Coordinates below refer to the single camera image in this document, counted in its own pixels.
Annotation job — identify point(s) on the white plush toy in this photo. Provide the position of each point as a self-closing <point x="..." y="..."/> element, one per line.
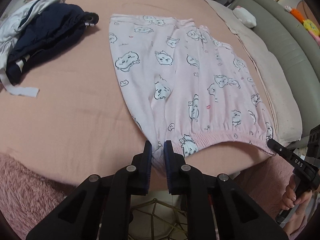
<point x="245" y="17"/>

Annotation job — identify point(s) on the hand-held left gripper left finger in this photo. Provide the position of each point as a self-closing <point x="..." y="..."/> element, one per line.
<point x="148" y="155"/>

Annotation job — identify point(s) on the grey padded headboard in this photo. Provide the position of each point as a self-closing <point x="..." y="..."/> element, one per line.
<point x="287" y="42"/>

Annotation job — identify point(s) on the yellow sponge plush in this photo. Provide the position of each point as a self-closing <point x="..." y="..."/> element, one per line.
<point x="311" y="26"/>

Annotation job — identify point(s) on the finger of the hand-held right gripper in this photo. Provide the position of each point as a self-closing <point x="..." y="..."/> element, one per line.
<point x="277" y="148"/>

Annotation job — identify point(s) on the person's right hand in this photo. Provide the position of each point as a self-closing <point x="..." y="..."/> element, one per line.
<point x="290" y="195"/>

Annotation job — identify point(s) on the navy garment with white stripes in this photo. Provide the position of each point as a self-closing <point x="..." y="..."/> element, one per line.
<point x="50" y="30"/>

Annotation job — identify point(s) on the orange carrot plush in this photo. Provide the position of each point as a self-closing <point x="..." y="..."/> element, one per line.
<point x="297" y="14"/>

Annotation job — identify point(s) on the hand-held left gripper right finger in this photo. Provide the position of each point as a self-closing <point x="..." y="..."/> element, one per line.
<point x="167" y="160"/>

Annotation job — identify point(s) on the pink cartoon print pajama pants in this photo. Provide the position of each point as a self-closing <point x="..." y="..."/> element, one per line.
<point x="187" y="80"/>

